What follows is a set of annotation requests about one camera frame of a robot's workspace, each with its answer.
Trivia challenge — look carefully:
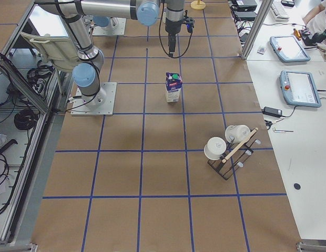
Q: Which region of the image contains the black power adapter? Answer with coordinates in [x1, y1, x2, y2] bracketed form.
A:
[262, 107, 282, 118]

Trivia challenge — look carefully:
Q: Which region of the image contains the white ribbed cup on rack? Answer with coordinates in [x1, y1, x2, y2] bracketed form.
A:
[225, 125, 250, 143]

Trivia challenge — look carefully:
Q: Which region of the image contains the grey office chair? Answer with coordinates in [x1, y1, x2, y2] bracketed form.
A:
[21, 32, 81, 72]

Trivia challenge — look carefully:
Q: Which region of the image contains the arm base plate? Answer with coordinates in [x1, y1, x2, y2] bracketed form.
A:
[70, 82, 117, 116]
[93, 16, 126, 36]

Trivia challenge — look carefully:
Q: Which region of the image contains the far teach pendant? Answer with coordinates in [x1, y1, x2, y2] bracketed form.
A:
[270, 35, 310, 62]

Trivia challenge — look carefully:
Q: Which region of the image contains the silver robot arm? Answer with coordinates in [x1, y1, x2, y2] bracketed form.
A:
[35, 1, 195, 116]

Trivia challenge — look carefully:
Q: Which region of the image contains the teach pendant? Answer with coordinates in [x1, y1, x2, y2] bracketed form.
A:
[279, 70, 321, 108]
[270, 35, 310, 62]

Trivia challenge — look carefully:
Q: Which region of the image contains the blue white milk carton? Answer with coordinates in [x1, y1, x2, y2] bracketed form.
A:
[166, 72, 182, 102]

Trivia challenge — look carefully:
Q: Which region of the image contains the black wire cup rack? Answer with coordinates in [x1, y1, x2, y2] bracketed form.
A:
[207, 139, 261, 181]

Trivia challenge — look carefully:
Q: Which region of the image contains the wooden rack handle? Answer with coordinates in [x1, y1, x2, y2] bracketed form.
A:
[221, 128, 259, 164]

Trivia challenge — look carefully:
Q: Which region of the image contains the wooden mug tree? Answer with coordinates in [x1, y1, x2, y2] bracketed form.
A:
[190, 0, 206, 10]

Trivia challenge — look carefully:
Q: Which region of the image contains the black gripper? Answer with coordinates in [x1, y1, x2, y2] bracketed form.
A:
[165, 18, 185, 58]

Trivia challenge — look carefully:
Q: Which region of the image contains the near teach pendant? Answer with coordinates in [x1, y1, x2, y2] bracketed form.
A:
[279, 70, 321, 108]

